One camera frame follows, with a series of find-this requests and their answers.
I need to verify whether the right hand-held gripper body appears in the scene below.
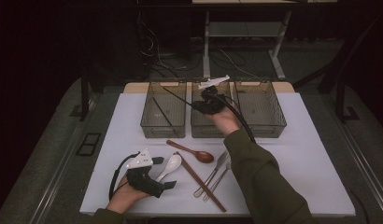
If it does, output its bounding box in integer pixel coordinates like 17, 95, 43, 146
197, 75, 231, 115

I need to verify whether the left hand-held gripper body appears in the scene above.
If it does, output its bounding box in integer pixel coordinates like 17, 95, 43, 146
126, 148, 165, 199

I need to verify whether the white ceramic spoon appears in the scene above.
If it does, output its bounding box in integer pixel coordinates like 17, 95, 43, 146
155, 154, 183, 183

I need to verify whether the transparent brown plastic bin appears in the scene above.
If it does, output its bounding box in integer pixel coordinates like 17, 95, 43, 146
234, 79, 288, 138
191, 79, 236, 139
140, 80, 188, 139

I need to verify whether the silver table knife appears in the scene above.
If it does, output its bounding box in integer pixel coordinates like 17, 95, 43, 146
192, 149, 230, 199

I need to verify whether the brown wooden spoon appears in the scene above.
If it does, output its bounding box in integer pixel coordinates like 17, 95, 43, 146
165, 139, 215, 164

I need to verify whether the silver fork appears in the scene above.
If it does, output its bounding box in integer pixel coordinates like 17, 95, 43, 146
202, 161, 233, 203

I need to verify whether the person's right hand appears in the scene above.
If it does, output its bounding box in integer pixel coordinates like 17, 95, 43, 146
206, 104, 242, 136

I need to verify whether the person's left hand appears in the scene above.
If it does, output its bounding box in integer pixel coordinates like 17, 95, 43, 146
106, 176, 150, 215

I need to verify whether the black metal stand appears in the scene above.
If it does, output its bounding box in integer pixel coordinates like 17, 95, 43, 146
69, 71, 99, 122
335, 77, 361, 123

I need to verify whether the white table mat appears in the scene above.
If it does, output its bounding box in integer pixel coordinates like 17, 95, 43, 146
79, 91, 357, 217

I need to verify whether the white floor cable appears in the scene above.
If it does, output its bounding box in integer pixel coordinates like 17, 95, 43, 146
219, 48, 259, 78

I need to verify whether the white metal desk frame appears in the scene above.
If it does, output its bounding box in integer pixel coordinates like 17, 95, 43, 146
202, 10, 288, 81

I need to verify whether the bundle of black floor cables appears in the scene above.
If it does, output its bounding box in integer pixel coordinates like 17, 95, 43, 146
136, 12, 203, 78

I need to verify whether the metal floor rail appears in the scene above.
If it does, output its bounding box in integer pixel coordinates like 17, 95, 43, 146
30, 92, 97, 224
323, 92, 383, 213

